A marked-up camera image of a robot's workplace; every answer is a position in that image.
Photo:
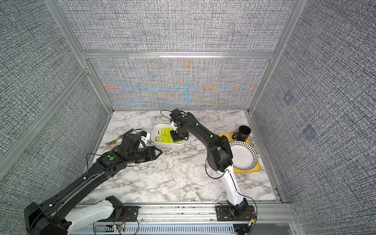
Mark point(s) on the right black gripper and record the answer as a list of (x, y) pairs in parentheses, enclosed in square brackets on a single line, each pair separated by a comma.
[(175, 138)]

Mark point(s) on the yellow shuttlecock two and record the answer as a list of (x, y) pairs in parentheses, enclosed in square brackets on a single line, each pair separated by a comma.
[(164, 139)]

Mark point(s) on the white plastic storage box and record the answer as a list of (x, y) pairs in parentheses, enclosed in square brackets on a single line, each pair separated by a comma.
[(165, 145)]

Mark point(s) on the black mug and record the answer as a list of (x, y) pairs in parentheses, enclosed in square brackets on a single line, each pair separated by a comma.
[(242, 134)]

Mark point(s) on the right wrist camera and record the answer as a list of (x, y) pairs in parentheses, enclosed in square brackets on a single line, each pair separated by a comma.
[(175, 119)]

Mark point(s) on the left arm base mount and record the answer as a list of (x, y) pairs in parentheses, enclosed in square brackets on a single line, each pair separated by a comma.
[(128, 214)]

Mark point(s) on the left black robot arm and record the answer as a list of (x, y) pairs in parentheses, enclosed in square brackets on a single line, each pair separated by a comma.
[(55, 217)]

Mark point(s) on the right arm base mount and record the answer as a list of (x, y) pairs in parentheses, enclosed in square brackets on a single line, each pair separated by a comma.
[(230, 213)]

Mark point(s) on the yellow shuttlecock one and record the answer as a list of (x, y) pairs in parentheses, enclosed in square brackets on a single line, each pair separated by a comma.
[(165, 131)]

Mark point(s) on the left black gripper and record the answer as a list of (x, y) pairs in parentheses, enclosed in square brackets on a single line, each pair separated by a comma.
[(152, 154)]

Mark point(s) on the black dotted white plate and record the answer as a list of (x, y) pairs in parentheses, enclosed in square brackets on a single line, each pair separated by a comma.
[(244, 156)]

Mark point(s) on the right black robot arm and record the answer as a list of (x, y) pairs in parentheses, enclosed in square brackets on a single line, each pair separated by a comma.
[(219, 156)]

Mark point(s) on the green handled brush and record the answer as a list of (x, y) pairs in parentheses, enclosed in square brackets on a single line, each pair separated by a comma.
[(119, 137)]

